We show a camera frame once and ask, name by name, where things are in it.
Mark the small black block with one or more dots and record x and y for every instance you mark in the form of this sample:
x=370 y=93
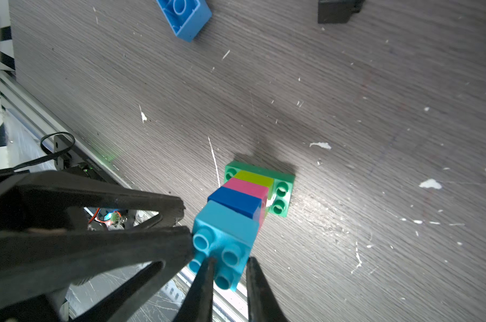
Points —
x=337 y=11

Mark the long blue lego brick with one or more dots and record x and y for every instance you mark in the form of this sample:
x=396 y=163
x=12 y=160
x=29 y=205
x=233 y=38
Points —
x=185 y=17

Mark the green long lego plate brick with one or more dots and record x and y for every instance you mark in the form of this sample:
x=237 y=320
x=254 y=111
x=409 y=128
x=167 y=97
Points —
x=279 y=196

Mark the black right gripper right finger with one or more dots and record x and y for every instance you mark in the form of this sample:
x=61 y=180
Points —
x=262 y=304

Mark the lime green lego brick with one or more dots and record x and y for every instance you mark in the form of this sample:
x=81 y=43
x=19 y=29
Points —
x=256 y=179

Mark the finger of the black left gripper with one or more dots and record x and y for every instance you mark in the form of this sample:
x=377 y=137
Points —
x=46 y=200
x=32 y=265

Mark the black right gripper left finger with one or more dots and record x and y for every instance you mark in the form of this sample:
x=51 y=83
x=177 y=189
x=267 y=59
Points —
x=198 y=304

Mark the magenta lego brick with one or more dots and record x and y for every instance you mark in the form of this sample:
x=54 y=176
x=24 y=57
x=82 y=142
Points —
x=254 y=190

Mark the cyan lego brick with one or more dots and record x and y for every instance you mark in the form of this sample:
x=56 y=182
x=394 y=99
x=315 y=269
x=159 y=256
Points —
x=226 y=236

